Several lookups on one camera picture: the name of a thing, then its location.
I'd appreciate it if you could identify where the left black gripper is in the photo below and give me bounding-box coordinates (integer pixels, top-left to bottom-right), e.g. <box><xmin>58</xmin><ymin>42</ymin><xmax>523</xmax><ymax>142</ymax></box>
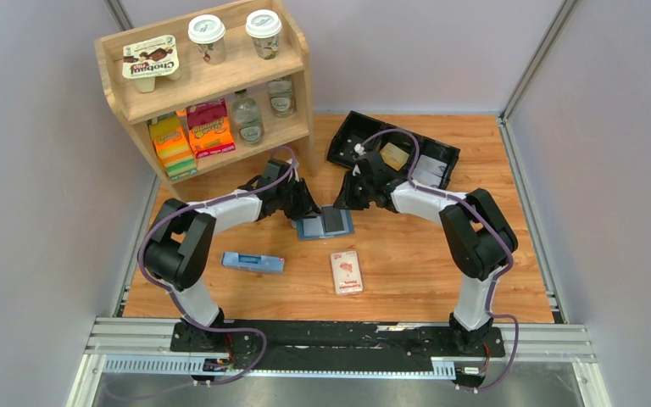
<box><xmin>276</xmin><ymin>178</ymin><xmax>324</xmax><ymax>222</ymax></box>

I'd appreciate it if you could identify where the blue leather card holder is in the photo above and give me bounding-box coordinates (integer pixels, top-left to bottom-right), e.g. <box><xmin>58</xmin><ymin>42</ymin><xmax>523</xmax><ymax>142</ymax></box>
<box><xmin>292</xmin><ymin>206</ymin><xmax>354</xmax><ymax>241</ymax></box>

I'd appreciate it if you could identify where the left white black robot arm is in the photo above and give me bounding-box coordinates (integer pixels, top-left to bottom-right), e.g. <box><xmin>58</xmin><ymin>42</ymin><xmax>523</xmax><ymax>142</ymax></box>
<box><xmin>137</xmin><ymin>159</ymin><xmax>321</xmax><ymax>352</ymax></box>

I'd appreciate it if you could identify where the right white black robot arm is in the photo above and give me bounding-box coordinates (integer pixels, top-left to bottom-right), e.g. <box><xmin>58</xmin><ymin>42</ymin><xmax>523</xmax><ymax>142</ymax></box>
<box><xmin>333</xmin><ymin>145</ymin><xmax>518</xmax><ymax>355</ymax></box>

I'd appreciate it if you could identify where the gold card in tray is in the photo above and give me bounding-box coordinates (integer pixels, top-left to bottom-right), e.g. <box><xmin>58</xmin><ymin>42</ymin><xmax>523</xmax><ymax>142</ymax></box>
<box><xmin>379</xmin><ymin>142</ymin><xmax>409</xmax><ymax>171</ymax></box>

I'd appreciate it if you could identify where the lower grey card in tray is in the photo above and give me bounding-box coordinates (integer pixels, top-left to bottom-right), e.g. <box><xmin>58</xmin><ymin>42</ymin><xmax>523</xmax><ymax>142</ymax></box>
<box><xmin>412</xmin><ymin>170</ymin><xmax>442</xmax><ymax>188</ymax></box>

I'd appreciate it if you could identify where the grey card in tray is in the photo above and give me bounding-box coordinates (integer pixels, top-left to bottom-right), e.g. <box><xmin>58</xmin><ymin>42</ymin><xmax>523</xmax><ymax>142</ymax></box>
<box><xmin>416</xmin><ymin>155</ymin><xmax>448</xmax><ymax>178</ymax></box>
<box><xmin>412</xmin><ymin>170</ymin><xmax>442</xmax><ymax>188</ymax></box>

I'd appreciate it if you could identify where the upper grey card in tray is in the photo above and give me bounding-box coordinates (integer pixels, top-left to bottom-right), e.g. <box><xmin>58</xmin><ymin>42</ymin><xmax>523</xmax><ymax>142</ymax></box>
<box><xmin>416</xmin><ymin>155</ymin><xmax>448</xmax><ymax>178</ymax></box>

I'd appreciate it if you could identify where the white pink sponge packet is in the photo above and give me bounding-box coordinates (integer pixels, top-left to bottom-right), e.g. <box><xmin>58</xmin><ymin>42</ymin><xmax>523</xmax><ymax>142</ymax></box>
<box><xmin>330</xmin><ymin>251</ymin><xmax>364</xmax><ymax>295</ymax></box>

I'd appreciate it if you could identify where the blue flat box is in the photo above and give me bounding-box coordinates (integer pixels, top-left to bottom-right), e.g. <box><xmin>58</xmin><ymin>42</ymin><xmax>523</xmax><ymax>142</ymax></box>
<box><xmin>221</xmin><ymin>252</ymin><xmax>285</xmax><ymax>275</ymax></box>

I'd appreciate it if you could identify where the black compartment tray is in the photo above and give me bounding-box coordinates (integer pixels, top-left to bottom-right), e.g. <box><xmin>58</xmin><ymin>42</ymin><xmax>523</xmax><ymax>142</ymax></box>
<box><xmin>326</xmin><ymin>111</ymin><xmax>459</xmax><ymax>190</ymax></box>

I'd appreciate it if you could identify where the left clear glass bottle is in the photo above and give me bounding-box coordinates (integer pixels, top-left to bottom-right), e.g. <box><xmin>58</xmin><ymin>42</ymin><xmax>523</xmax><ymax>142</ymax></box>
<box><xmin>231</xmin><ymin>89</ymin><xmax>264</xmax><ymax>146</ymax></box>

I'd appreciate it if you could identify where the clear glass bottle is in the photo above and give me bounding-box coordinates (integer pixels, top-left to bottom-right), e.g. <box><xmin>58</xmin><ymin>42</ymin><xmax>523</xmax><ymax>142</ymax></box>
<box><xmin>266</xmin><ymin>75</ymin><xmax>295</xmax><ymax>118</ymax></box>
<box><xmin>231</xmin><ymin>89</ymin><xmax>264</xmax><ymax>146</ymax></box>

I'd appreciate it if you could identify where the right clear glass bottle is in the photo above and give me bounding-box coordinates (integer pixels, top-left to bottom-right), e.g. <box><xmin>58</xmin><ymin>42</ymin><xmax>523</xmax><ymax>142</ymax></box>
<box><xmin>266</xmin><ymin>75</ymin><xmax>295</xmax><ymax>118</ymax></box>

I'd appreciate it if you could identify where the red orange Scrub Mommy box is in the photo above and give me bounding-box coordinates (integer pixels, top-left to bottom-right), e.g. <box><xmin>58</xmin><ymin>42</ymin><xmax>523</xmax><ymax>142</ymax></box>
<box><xmin>186</xmin><ymin>98</ymin><xmax>236</xmax><ymax>159</ymax></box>

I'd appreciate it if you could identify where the multicolour sponge stack pack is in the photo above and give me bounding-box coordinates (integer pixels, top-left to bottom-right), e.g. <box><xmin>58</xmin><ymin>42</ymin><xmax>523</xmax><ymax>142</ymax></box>
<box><xmin>147</xmin><ymin>112</ymin><xmax>197</xmax><ymax>181</ymax></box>

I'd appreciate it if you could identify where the wooden two-tier shelf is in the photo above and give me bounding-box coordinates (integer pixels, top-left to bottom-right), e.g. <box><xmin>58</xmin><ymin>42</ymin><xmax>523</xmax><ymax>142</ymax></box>
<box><xmin>95</xmin><ymin>1</ymin><xmax>320</xmax><ymax>201</ymax></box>

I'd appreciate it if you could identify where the right paper coffee cup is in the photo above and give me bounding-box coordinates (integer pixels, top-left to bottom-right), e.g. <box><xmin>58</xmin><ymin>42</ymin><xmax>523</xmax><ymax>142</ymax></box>
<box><xmin>245</xmin><ymin>9</ymin><xmax>282</xmax><ymax>60</ymax></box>

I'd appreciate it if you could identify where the paper coffee cup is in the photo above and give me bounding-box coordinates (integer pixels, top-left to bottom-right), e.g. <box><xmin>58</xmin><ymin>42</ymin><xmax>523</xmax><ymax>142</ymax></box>
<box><xmin>187</xmin><ymin>14</ymin><xmax>226</xmax><ymax>64</ymax></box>
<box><xmin>245</xmin><ymin>9</ymin><xmax>282</xmax><ymax>60</ymax></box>

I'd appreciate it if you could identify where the left paper coffee cup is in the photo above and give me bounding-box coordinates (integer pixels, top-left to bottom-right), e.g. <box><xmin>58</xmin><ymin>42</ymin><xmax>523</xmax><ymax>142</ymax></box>
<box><xmin>187</xmin><ymin>14</ymin><xmax>226</xmax><ymax>64</ymax></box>

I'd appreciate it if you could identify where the Chobani yogurt pack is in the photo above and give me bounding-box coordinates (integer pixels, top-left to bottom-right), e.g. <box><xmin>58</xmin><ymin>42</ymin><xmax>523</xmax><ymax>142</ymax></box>
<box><xmin>122</xmin><ymin>35</ymin><xmax>181</xmax><ymax>93</ymax></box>

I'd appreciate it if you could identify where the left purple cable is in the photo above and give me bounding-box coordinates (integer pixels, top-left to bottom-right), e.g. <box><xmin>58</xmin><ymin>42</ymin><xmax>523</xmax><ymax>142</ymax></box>
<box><xmin>136</xmin><ymin>146</ymin><xmax>299</xmax><ymax>388</ymax></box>

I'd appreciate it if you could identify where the purple cable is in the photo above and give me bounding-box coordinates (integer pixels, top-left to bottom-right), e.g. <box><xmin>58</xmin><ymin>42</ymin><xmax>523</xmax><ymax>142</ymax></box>
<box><xmin>359</xmin><ymin>127</ymin><xmax>523</xmax><ymax>393</ymax></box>
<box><xmin>136</xmin><ymin>146</ymin><xmax>299</xmax><ymax>388</ymax></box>

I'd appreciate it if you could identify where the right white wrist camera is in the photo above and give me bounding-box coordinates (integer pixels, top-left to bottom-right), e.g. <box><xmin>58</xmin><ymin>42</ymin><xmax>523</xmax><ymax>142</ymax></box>
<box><xmin>353</xmin><ymin>143</ymin><xmax>365</xmax><ymax>159</ymax></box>

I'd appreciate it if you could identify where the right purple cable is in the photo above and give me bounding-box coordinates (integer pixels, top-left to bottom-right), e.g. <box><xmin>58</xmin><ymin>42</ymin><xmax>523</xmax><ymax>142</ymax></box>
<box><xmin>359</xmin><ymin>127</ymin><xmax>523</xmax><ymax>393</ymax></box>

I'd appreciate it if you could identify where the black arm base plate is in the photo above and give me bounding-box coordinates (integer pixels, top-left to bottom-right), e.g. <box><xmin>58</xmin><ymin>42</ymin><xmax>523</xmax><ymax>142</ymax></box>
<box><xmin>170</xmin><ymin>320</ymin><xmax>505</xmax><ymax>372</ymax></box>

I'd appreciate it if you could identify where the aluminium frame rail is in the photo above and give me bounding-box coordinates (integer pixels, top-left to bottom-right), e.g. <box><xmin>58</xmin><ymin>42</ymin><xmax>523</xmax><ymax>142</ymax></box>
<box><xmin>68</xmin><ymin>317</ymin><xmax>610</xmax><ymax>406</ymax></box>

